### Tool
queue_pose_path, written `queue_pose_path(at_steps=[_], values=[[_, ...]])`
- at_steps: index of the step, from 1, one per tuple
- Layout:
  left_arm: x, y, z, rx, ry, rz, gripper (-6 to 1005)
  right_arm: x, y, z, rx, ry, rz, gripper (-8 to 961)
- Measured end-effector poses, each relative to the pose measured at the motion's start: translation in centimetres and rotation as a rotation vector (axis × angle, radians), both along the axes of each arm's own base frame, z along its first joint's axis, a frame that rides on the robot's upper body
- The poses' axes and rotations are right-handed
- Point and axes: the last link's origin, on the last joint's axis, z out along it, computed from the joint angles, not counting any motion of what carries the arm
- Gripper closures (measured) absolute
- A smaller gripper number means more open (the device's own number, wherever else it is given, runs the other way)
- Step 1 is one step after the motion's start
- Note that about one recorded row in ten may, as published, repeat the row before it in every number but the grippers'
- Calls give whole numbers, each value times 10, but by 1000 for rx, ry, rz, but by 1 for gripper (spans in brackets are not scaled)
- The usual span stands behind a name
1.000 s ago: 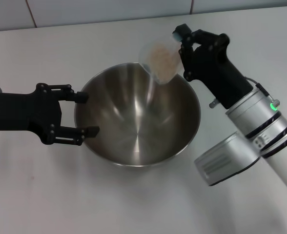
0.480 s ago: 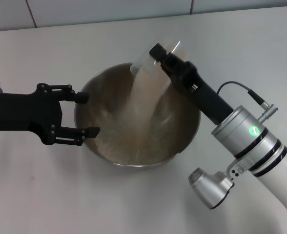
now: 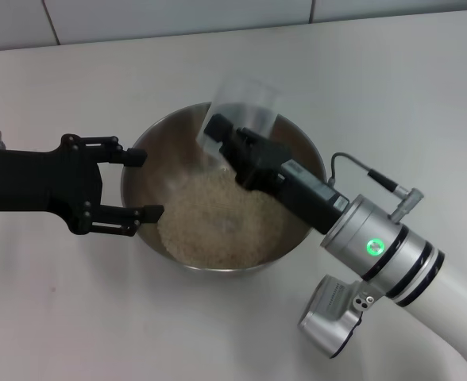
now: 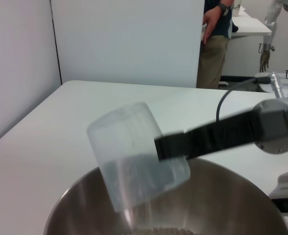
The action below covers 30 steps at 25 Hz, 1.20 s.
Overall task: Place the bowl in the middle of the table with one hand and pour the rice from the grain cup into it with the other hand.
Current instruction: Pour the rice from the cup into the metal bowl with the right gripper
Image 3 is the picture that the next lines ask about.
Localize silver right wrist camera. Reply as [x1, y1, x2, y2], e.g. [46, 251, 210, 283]
[296, 272, 378, 360]

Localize clear plastic cup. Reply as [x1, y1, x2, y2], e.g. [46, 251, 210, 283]
[195, 75, 284, 160]

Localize stainless steel mixing bowl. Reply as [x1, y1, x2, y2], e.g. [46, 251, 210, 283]
[121, 101, 328, 273]

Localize white rice grains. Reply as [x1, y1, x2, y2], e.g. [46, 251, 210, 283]
[156, 158, 287, 269]

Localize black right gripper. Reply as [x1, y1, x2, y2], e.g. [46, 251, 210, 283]
[203, 114, 352, 236]

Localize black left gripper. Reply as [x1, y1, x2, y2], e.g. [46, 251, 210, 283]
[0, 133, 165, 239]

